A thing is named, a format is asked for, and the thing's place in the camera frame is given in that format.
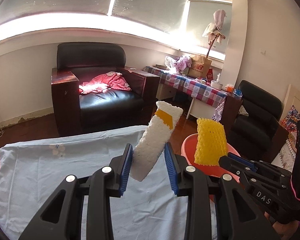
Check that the coat stand with clothes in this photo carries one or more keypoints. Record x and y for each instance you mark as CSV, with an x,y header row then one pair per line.
x,y
213,30

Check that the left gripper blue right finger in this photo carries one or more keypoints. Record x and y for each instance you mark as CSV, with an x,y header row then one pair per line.
x,y
172,167

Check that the checkered red blue tablecloth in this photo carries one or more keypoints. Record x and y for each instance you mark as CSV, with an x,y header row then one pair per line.
x,y
207,102

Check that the white styrofoam piece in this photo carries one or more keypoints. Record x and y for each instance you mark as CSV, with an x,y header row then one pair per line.
x,y
152,143

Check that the pink checkered cloth bundle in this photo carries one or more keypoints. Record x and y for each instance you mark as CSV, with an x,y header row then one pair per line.
x,y
183,64

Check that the red small gift bag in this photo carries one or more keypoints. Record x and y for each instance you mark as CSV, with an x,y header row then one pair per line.
x,y
209,75

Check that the colourful picture board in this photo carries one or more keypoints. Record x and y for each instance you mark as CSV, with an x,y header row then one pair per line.
x,y
289,122

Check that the black leather armchair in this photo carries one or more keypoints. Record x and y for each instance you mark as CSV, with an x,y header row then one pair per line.
x,y
77,113
258,135

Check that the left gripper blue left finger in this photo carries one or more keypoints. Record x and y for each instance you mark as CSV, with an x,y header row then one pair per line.
x,y
124,168

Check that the white side table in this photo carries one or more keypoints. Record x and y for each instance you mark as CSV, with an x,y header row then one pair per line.
x,y
190,99

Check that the yellow foam fruit net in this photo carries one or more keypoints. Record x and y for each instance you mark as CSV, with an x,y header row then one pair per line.
x,y
211,139

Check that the red patterned cloth on armchair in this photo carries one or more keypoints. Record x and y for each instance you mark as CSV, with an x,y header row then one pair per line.
x,y
105,82

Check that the brown paper shopping bag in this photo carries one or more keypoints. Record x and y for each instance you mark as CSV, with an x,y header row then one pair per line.
x,y
199,67

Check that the white tissue container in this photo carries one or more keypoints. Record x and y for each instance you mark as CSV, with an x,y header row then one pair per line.
x,y
216,83

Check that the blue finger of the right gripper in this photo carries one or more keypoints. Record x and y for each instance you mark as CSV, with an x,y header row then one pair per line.
x,y
236,168
239,159

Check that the orange small box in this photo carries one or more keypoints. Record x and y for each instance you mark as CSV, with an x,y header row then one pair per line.
x,y
229,88

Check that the person's right hand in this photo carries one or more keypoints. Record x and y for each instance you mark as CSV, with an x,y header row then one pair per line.
x,y
286,231

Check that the pink plastic trash bucket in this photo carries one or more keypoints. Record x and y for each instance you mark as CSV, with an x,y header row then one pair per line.
x,y
209,163

